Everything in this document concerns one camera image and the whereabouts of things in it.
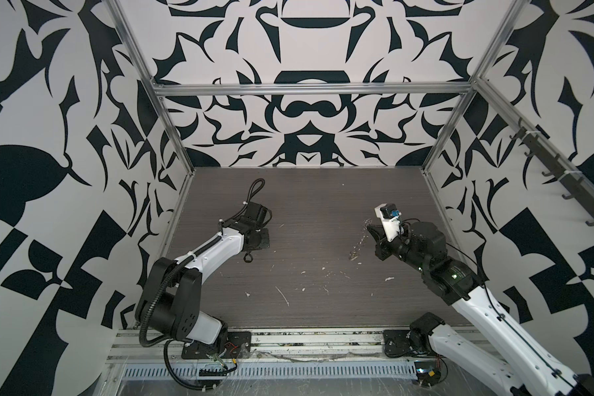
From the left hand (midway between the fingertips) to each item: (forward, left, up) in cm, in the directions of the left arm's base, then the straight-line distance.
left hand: (261, 236), depth 90 cm
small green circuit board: (-41, -49, -8) cm, 65 cm away
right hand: (-8, -34, +18) cm, 39 cm away
